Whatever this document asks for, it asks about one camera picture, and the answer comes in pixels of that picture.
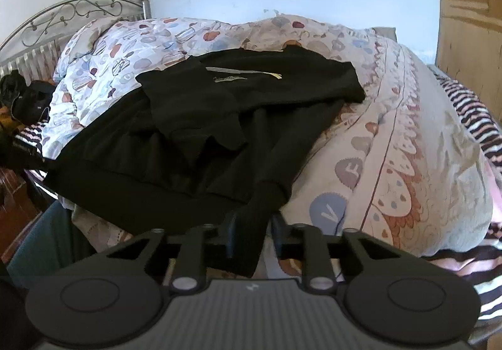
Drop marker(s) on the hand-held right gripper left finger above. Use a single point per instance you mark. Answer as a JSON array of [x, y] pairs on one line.
[[231, 234]]

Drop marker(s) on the pile of black clothes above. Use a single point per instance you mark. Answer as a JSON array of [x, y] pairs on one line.
[[27, 99]]

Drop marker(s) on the metal scrollwork headboard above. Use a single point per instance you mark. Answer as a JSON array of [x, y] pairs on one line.
[[66, 16]]

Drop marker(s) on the circle print quilt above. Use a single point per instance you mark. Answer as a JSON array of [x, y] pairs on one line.
[[392, 146]]

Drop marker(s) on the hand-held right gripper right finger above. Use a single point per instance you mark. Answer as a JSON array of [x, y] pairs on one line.
[[279, 234]]

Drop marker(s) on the brown wooden board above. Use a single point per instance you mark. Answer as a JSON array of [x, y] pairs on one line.
[[470, 12]]

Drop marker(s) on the striped bedsheet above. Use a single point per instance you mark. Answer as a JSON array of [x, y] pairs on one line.
[[470, 114]]

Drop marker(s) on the black sweatshirt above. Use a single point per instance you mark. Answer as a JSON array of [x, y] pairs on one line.
[[196, 130]]

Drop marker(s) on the dark teal trousers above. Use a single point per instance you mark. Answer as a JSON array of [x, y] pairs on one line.
[[39, 244]]

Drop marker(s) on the beige pillow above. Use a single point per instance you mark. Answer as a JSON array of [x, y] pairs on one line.
[[94, 36]]

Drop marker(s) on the grey cloth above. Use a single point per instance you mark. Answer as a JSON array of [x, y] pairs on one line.
[[384, 33]]

